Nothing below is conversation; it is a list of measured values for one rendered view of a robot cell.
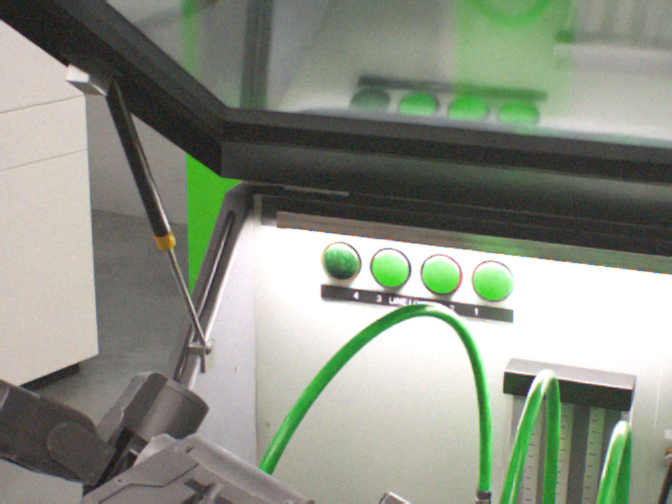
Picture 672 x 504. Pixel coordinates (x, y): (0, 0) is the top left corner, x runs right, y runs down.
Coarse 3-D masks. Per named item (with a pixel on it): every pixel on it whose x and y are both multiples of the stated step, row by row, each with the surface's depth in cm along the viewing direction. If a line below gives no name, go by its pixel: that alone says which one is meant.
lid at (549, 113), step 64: (0, 0) 107; (64, 0) 102; (128, 0) 101; (192, 0) 99; (256, 0) 96; (320, 0) 94; (384, 0) 92; (448, 0) 90; (512, 0) 87; (576, 0) 85; (640, 0) 83; (64, 64) 118; (128, 64) 113; (192, 64) 116; (256, 64) 113; (320, 64) 109; (384, 64) 106; (448, 64) 103; (512, 64) 101; (576, 64) 98; (640, 64) 95; (192, 128) 146; (256, 128) 134; (320, 128) 131; (384, 128) 126; (448, 128) 122; (512, 128) 118; (576, 128) 114; (640, 128) 111; (320, 192) 151; (384, 192) 147; (448, 192) 141; (512, 192) 136; (576, 192) 131; (640, 192) 126
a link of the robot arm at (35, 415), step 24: (0, 384) 103; (0, 408) 102; (24, 408) 103; (48, 408) 104; (72, 408) 105; (0, 432) 102; (24, 432) 103; (48, 432) 104; (96, 432) 106; (0, 456) 106; (24, 456) 103; (48, 456) 104
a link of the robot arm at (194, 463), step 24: (168, 456) 66; (192, 456) 68; (216, 456) 68; (120, 480) 63; (144, 480) 63; (168, 480) 64; (192, 480) 65; (216, 480) 66; (240, 480) 67; (264, 480) 67
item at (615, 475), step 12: (624, 432) 117; (612, 444) 115; (624, 444) 116; (612, 456) 114; (624, 456) 126; (612, 468) 112; (624, 468) 127; (600, 480) 112; (612, 480) 112; (624, 480) 128; (600, 492) 111; (612, 492) 111; (624, 492) 129
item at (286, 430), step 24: (408, 312) 124; (432, 312) 127; (360, 336) 120; (336, 360) 118; (480, 360) 136; (312, 384) 117; (480, 384) 138; (480, 408) 140; (288, 432) 115; (480, 432) 141; (264, 456) 115; (480, 456) 143; (480, 480) 144
